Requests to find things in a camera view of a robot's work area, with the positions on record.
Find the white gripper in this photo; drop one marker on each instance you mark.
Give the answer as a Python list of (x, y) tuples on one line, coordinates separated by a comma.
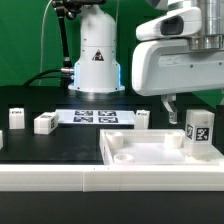
[(182, 51)]

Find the white square tabletop part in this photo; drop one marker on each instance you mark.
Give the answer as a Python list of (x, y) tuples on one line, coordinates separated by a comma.
[(151, 147)]

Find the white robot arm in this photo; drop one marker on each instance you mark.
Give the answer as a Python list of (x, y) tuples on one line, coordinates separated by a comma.
[(96, 72)]

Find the white sheet with tags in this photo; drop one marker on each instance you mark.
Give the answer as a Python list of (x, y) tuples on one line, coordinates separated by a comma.
[(69, 116)]

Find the white obstacle fence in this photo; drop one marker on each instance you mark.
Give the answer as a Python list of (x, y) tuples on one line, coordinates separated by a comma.
[(89, 178)]

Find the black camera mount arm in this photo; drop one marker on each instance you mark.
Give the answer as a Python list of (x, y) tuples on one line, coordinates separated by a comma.
[(69, 9)]

